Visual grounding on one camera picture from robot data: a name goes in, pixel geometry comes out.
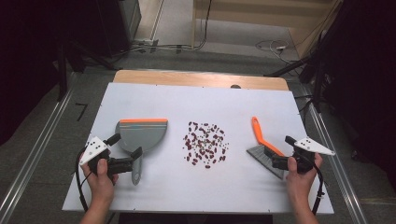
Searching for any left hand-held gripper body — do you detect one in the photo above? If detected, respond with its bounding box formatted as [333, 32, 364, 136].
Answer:
[78, 135, 135, 175]

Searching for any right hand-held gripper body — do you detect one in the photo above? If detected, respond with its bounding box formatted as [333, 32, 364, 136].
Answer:
[270, 136, 337, 175]

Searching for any grey dustpan with orange edge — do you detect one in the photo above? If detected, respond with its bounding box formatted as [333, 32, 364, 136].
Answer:
[114, 118, 169, 187]

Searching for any orange brush with grey bristles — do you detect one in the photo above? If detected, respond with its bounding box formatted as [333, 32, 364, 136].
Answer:
[246, 116, 288, 181]

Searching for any pile of red beans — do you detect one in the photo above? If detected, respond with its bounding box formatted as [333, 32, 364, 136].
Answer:
[182, 120, 231, 170]

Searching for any person's left hand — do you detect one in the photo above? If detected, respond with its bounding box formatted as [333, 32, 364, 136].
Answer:
[79, 158, 120, 205]

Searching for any person's right hand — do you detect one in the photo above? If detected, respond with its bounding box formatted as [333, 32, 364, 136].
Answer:
[285, 152, 324, 201]

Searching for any white board sheet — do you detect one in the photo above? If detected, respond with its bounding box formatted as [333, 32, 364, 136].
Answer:
[61, 81, 335, 216]

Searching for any black tripod stand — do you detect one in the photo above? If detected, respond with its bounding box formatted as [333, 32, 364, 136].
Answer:
[263, 29, 326, 114]

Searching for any black metal stand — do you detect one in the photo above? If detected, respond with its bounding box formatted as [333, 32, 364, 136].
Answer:
[56, 45, 69, 103]

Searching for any dark curtain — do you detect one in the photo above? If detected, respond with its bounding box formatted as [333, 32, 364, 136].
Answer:
[320, 0, 396, 188]
[0, 0, 104, 147]

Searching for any wooden table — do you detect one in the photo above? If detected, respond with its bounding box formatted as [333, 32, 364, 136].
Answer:
[112, 69, 290, 92]

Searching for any white power strip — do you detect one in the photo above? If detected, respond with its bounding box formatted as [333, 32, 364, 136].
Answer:
[133, 37, 161, 49]

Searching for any black cabinet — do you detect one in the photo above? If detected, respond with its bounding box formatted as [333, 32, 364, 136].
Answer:
[92, 0, 143, 59]

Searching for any metal floor rail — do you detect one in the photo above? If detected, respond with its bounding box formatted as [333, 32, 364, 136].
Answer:
[0, 70, 78, 224]
[292, 82, 370, 224]

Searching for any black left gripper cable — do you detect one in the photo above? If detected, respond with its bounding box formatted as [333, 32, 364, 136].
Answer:
[75, 146, 93, 213]

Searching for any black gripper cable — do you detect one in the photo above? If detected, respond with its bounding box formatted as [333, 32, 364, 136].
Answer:
[306, 155, 327, 217]
[75, 146, 93, 213]

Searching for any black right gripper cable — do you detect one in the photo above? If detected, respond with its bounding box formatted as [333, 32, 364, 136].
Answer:
[306, 155, 327, 217]

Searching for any white floor cable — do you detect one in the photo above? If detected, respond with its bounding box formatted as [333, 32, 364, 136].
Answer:
[255, 38, 298, 64]

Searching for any black hanging cable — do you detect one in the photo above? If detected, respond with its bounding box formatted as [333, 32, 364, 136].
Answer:
[186, 0, 214, 51]

